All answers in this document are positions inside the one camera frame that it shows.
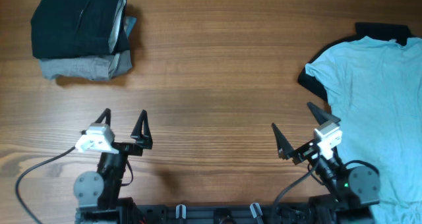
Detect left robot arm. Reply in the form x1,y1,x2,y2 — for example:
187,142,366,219
73,109,153,224

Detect folded blue garment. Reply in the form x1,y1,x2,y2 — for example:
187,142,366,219
124,16,136,37

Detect black t-shirt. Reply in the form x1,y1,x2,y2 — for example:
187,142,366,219
297,22,417,102

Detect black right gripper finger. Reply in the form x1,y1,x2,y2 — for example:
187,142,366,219
307,102,341,125
271,123,294,159

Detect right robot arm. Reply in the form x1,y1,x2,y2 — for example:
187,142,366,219
268,102,380,223

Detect folded dark green trousers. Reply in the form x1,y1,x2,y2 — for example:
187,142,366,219
30,0,130,59

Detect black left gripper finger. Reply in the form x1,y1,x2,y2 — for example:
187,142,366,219
95,108,111,126
131,110,153,149

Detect light blue t-shirt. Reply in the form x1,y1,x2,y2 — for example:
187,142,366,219
305,37,421,223

